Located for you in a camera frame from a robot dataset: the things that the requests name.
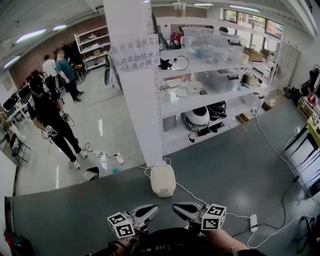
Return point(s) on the yellow table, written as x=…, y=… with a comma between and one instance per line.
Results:
x=314, y=130

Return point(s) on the white paper handwritten sign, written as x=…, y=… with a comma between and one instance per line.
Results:
x=135, y=58

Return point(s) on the white power strip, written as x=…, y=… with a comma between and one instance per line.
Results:
x=120, y=158
x=253, y=222

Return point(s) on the black white paper bag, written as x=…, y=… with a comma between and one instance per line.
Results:
x=91, y=173

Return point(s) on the person's black shirt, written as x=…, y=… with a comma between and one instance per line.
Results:
x=175, y=242

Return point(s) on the long ceiling lamp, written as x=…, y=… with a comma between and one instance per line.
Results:
x=243, y=8
x=11, y=62
x=31, y=35
x=59, y=27

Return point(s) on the wooden pallet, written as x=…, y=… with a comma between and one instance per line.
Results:
x=273, y=100

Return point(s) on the black-framed white table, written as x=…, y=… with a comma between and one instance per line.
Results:
x=303, y=155

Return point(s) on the white plastic trash bin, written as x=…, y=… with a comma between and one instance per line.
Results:
x=162, y=178

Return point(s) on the brown wicker basket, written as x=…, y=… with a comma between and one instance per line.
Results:
x=253, y=55

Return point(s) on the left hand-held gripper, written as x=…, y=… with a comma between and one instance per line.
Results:
x=121, y=225

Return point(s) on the large clear plastic storage box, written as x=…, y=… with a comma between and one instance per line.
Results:
x=212, y=47

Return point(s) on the small white shelf rack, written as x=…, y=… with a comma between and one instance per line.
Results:
x=93, y=48

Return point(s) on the white locker cabinet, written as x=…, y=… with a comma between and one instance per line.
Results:
x=288, y=65

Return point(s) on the person's right forearm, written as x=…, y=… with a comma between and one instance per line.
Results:
x=225, y=237

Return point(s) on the dark-framed window row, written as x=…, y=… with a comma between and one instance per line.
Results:
x=252, y=22

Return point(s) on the black bags pile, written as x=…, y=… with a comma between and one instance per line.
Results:
x=293, y=95

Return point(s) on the grey translucent storage box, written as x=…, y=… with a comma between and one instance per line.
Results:
x=220, y=81

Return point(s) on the large white shelf rack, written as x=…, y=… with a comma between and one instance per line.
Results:
x=210, y=100

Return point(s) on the person's left forearm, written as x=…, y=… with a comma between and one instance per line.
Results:
x=127, y=243

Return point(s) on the white black round robot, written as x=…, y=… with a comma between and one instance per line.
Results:
x=197, y=118

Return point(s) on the red teal bag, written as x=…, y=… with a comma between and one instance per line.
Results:
x=16, y=245

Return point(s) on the black metal chair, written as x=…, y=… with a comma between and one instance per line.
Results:
x=16, y=147

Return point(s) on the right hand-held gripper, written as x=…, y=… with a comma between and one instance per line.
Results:
x=213, y=217

